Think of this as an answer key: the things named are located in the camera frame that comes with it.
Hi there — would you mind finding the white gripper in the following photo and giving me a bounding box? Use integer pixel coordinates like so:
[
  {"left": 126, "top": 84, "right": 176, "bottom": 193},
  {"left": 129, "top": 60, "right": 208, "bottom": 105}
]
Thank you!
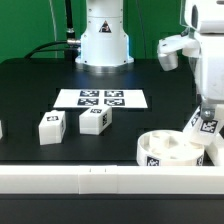
[{"left": 157, "top": 32, "right": 224, "bottom": 121}]

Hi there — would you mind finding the white right fence bar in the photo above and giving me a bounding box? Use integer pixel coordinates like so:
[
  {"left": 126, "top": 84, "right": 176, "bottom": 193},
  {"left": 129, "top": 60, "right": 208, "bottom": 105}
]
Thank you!
[{"left": 206, "top": 134, "right": 224, "bottom": 167}]

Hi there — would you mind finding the white front fence bar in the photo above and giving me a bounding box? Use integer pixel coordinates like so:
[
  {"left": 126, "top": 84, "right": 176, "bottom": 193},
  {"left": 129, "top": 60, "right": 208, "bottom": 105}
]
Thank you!
[{"left": 0, "top": 165, "right": 224, "bottom": 194}]

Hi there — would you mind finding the black cable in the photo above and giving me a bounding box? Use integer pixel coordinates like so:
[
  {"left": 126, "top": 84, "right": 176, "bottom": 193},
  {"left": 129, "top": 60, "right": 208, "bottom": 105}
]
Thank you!
[{"left": 23, "top": 38, "right": 82, "bottom": 60}]

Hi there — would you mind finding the white object at left edge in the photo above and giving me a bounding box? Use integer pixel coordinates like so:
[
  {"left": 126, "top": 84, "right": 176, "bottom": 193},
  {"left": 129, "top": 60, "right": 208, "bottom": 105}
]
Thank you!
[{"left": 0, "top": 120, "right": 3, "bottom": 140}]

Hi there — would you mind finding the white marker sheet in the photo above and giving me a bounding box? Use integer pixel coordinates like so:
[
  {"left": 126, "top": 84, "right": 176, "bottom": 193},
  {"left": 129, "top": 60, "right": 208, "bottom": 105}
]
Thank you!
[{"left": 54, "top": 89, "right": 148, "bottom": 108}]

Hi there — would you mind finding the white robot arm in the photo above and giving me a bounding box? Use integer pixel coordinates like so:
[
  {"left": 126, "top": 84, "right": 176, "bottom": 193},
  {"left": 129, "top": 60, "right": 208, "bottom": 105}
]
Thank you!
[{"left": 76, "top": 0, "right": 224, "bottom": 120}]

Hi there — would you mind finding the white fence bar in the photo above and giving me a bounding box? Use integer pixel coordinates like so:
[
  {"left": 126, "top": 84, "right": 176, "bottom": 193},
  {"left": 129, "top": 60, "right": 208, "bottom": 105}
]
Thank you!
[
  {"left": 0, "top": 165, "right": 224, "bottom": 194},
  {"left": 206, "top": 134, "right": 224, "bottom": 167}
]

